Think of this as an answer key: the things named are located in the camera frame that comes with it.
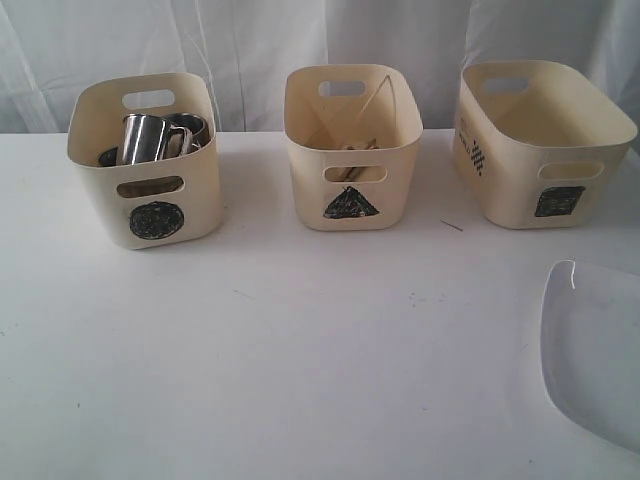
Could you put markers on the wooden chopstick horizontal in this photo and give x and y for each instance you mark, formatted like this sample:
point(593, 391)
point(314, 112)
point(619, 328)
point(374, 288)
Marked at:
point(357, 145)

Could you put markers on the wooden chopstick diagonal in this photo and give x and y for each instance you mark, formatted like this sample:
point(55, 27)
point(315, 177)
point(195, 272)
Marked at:
point(386, 79)

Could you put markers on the white square plate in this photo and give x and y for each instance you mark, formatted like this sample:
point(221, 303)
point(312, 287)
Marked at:
point(589, 349)

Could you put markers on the steel table knife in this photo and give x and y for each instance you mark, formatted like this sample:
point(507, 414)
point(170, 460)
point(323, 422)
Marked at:
point(351, 174)

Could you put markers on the stainless steel bowl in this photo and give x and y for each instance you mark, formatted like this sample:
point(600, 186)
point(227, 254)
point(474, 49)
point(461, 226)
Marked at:
point(108, 158)

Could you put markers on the cream bin with triangle mark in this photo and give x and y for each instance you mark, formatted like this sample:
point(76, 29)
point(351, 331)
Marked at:
point(353, 134)

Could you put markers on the cream bin with circle mark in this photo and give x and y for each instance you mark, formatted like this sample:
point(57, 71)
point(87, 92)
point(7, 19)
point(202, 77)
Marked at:
point(154, 203)

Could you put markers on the cream bin with square mark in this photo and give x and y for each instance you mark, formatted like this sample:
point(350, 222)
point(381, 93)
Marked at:
point(536, 142)

